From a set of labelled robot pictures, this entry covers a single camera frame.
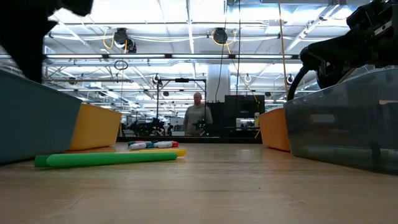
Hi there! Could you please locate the black gooseneck desk lamp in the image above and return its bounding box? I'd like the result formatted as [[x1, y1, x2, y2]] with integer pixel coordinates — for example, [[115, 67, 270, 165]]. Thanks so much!
[[286, 45, 363, 102]]

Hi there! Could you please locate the yellow slim highlighter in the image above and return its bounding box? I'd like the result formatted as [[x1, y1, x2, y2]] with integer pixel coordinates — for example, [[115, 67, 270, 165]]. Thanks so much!
[[116, 148, 188, 157]]

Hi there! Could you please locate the yellow plastic bin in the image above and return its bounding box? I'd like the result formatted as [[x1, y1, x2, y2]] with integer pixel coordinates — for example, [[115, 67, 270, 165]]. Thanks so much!
[[68, 103, 123, 151]]

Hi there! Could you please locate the teal plastic bin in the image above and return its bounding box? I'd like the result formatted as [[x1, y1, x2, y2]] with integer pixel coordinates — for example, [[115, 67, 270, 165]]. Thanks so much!
[[0, 68, 83, 165]]

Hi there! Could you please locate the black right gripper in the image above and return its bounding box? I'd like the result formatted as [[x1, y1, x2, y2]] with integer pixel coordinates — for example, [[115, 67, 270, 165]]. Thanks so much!
[[313, 0, 398, 68]]

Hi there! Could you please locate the grey translucent plastic bin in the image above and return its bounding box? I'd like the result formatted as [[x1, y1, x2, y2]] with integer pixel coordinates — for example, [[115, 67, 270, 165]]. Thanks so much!
[[283, 68, 398, 175]]

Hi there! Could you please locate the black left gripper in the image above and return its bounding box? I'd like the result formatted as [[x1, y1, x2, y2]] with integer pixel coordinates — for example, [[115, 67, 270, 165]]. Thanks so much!
[[0, 0, 94, 83]]

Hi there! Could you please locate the person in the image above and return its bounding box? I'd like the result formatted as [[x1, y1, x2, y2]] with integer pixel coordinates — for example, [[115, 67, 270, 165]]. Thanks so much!
[[183, 91, 214, 137]]

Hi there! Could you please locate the black ceiling cable reel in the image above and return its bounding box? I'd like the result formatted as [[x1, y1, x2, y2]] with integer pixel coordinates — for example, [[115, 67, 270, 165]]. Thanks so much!
[[113, 27, 137, 54], [212, 27, 229, 45]]

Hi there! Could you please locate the black robot station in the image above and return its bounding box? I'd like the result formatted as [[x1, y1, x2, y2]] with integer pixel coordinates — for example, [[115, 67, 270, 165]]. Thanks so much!
[[120, 117, 175, 138]]

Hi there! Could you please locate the orange plastic bin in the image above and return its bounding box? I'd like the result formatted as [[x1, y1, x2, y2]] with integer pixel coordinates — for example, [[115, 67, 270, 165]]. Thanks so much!
[[258, 108, 292, 152]]

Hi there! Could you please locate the green slim highlighter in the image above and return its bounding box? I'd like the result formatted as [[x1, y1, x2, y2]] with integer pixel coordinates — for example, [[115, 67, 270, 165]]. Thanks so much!
[[34, 151, 178, 170]]

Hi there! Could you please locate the black gantry frame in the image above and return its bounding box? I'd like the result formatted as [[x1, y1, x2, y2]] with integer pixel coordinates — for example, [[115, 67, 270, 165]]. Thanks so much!
[[155, 77, 208, 138]]

